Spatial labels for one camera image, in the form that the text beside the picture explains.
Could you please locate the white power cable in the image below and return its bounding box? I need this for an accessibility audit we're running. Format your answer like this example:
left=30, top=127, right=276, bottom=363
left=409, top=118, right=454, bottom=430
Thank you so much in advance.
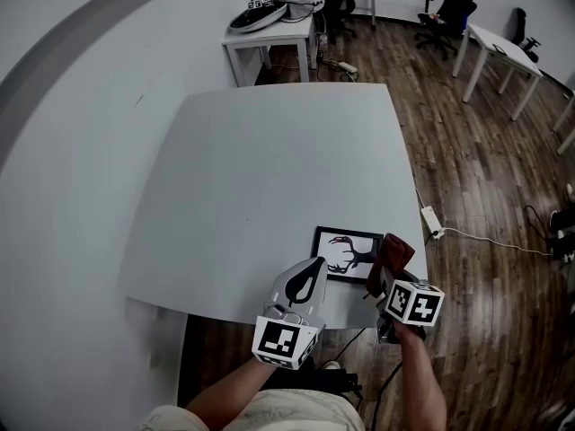
left=442, top=226, right=554, bottom=257

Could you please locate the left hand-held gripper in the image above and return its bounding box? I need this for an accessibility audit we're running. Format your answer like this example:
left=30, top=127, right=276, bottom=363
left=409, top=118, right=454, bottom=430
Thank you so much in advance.
left=251, top=255, right=329, bottom=371

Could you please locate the dark red cloth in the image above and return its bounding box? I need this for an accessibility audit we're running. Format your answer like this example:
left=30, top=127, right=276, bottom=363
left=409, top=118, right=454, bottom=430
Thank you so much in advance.
left=365, top=233, right=416, bottom=300

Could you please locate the black cable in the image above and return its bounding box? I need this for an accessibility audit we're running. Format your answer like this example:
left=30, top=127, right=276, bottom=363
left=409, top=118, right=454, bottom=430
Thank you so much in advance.
left=370, top=360, right=404, bottom=431

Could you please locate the person's light shirt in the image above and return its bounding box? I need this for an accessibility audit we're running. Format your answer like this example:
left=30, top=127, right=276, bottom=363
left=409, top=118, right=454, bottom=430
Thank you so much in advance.
left=134, top=388, right=366, bottom=431

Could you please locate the black equipment on floor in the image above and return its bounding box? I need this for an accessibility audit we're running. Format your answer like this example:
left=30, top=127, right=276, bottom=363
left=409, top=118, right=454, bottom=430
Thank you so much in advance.
left=546, top=207, right=575, bottom=263

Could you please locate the white table with slim legs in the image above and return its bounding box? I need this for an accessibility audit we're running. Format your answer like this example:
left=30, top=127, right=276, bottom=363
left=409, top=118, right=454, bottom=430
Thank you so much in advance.
left=450, top=22, right=545, bottom=122

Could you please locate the small white table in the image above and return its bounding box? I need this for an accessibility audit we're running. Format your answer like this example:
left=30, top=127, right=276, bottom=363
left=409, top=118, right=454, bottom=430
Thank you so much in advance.
left=221, top=10, right=321, bottom=89

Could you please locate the black picture frame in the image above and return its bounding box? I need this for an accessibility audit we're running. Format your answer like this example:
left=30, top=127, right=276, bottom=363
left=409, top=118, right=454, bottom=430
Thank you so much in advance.
left=310, top=225, right=386, bottom=286

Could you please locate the white table leg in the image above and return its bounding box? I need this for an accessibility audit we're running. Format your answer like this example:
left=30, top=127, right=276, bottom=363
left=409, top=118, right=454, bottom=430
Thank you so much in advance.
left=551, top=91, right=575, bottom=157

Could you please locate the person's right forearm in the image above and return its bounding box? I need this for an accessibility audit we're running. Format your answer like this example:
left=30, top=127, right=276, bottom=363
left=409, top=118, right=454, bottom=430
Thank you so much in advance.
left=394, top=324, right=448, bottom=431

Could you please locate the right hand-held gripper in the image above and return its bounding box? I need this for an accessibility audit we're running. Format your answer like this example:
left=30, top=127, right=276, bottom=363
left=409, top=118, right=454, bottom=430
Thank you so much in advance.
left=365, top=266, right=447, bottom=346

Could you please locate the black box under table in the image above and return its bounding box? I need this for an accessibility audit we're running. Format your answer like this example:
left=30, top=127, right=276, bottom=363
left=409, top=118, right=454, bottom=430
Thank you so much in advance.
left=268, top=365, right=364, bottom=404

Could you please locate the person's left forearm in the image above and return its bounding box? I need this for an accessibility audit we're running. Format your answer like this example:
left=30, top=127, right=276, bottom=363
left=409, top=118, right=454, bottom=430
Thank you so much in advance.
left=185, top=356, right=276, bottom=431

